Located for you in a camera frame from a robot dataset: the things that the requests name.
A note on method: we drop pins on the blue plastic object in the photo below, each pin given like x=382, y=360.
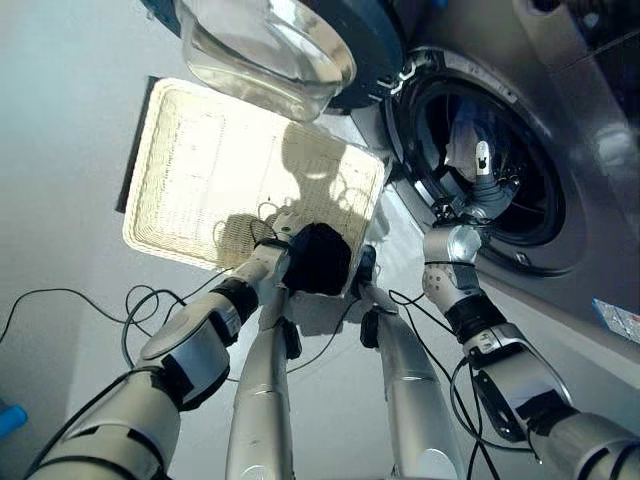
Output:
x=11, y=420

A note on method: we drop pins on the silver front-loading washing machine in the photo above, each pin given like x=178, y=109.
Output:
x=575, y=150

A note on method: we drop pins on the blue label sticker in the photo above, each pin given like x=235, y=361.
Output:
x=617, y=317

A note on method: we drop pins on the silver right robot leg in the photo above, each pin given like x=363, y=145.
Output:
x=410, y=390

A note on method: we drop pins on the white cloth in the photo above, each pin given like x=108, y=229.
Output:
x=457, y=155

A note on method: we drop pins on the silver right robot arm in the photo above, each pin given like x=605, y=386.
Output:
x=520, y=370

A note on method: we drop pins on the round glass washing machine door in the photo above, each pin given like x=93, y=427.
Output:
x=280, y=50

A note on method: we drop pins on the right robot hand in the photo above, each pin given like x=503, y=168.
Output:
x=492, y=197

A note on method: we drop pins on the silver left robot leg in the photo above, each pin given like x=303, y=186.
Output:
x=260, y=400

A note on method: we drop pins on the silver robot leg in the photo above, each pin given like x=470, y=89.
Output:
x=260, y=400
x=410, y=390

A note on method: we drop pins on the white woven laundry basket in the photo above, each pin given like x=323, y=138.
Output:
x=210, y=160

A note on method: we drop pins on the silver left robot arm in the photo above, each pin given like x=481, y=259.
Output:
x=190, y=345

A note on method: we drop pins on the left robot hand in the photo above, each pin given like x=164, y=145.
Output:
x=317, y=262

